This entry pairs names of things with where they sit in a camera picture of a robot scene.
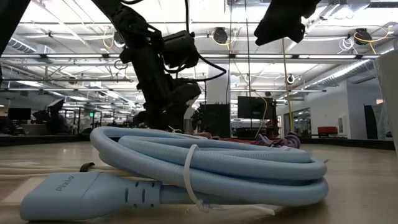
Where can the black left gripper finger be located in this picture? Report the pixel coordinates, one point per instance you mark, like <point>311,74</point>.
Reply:
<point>169,119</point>
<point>143,119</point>

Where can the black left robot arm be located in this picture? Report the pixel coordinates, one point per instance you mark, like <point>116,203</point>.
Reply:
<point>130,21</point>

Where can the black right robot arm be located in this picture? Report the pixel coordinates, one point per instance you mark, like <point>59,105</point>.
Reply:
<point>311,6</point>

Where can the black cabinet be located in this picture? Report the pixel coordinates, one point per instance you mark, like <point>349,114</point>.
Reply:
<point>214,121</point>

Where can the long ceiling light strip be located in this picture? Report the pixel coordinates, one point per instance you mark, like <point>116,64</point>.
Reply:
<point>311,56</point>

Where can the white building pillar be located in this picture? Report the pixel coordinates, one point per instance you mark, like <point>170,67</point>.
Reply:
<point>217,90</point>

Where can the black monitor screen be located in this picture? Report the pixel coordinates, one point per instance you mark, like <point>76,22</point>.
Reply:
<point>256,108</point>

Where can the black studio light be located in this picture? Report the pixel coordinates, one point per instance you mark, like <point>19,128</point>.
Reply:
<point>56,104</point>

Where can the red bench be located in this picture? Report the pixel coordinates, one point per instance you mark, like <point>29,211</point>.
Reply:
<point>327,130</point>

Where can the small dark monitor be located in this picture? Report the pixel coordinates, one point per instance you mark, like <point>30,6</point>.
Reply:
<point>19,114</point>

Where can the grey plastic bin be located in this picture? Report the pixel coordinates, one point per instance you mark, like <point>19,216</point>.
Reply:
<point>390,93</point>

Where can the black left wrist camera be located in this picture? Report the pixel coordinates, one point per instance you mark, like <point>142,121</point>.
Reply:
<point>180,49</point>

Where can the silver ventilation duct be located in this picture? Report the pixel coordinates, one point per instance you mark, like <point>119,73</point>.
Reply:
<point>342,73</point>

